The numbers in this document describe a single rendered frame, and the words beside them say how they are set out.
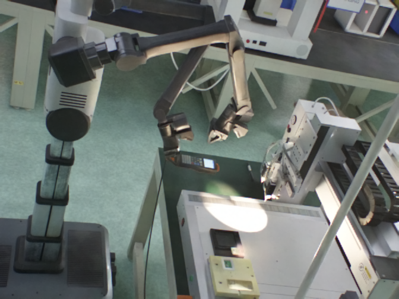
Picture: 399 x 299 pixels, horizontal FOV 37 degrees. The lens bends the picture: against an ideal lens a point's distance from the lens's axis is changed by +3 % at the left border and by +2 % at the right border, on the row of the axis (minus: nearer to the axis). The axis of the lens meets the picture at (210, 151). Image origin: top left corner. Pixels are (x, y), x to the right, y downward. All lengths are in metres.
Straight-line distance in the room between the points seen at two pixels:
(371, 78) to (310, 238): 2.25
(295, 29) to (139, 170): 1.46
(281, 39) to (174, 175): 1.79
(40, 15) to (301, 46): 1.74
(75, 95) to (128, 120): 2.21
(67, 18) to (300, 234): 1.23
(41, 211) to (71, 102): 0.58
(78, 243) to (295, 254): 1.11
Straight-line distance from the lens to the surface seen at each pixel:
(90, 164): 3.87
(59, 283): 2.77
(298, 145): 2.17
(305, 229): 2.51
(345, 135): 2.14
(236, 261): 2.16
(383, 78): 4.60
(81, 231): 3.01
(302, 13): 4.19
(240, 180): 2.80
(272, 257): 2.30
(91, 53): 1.95
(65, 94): 2.19
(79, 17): 2.12
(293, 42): 4.22
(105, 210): 3.55
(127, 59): 1.95
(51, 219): 2.63
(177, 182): 2.64
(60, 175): 2.49
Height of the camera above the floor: 2.32
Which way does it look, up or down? 33 degrees down
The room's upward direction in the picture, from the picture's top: 20 degrees clockwise
